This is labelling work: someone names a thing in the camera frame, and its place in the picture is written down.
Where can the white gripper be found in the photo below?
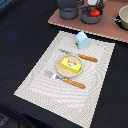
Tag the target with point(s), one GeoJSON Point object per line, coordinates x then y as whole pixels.
{"type": "Point", "coordinates": [96, 3]}

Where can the red tomato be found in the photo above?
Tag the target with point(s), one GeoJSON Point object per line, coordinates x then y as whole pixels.
{"type": "Point", "coordinates": [94, 13]}

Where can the light blue milk carton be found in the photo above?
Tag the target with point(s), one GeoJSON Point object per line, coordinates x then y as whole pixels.
{"type": "Point", "coordinates": [82, 40]}

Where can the yellow butter box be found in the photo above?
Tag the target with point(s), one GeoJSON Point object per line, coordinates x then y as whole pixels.
{"type": "Point", "coordinates": [71, 65]}

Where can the grey cooking pot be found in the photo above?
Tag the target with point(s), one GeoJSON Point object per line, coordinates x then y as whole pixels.
{"type": "Point", "coordinates": [68, 9]}

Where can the tan wooden bowl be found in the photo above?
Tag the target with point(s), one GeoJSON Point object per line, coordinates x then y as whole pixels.
{"type": "Point", "coordinates": [123, 14]}

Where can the round tan plate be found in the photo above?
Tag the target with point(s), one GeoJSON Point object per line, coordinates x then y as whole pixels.
{"type": "Point", "coordinates": [66, 72]}

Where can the beige woven placemat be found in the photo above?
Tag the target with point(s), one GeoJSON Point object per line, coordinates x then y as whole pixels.
{"type": "Point", "coordinates": [70, 102]}

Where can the grey saucepan with handle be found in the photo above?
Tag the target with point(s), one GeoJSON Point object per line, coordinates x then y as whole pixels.
{"type": "Point", "coordinates": [85, 11]}

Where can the knife with orange handle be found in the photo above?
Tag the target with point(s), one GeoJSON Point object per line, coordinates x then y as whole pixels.
{"type": "Point", "coordinates": [80, 55]}

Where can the fork with orange handle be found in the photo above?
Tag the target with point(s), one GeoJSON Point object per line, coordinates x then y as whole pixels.
{"type": "Point", "coordinates": [69, 81]}

